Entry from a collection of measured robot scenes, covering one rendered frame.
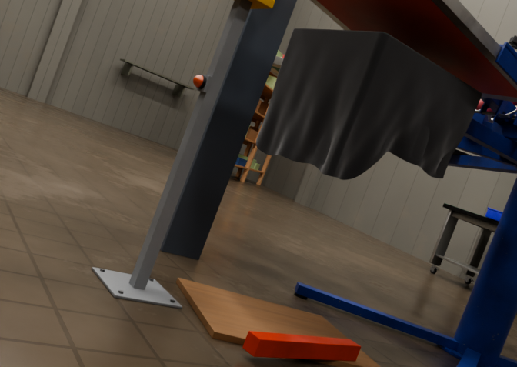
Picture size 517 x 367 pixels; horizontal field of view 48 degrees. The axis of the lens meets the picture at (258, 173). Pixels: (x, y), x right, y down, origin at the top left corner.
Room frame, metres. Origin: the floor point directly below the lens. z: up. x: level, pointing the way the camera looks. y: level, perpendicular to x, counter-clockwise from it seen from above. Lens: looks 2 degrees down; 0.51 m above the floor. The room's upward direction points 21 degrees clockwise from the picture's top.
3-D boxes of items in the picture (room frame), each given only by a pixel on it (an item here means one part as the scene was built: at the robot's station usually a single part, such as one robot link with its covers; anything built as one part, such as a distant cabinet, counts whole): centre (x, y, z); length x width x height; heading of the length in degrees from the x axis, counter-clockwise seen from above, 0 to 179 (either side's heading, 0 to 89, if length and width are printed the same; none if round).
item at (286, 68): (1.80, -0.07, 0.74); 0.45 x 0.03 x 0.43; 35
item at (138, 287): (1.74, 0.22, 0.48); 0.22 x 0.22 x 0.96; 35
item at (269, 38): (2.49, 0.23, 0.60); 0.18 x 0.18 x 1.20; 32
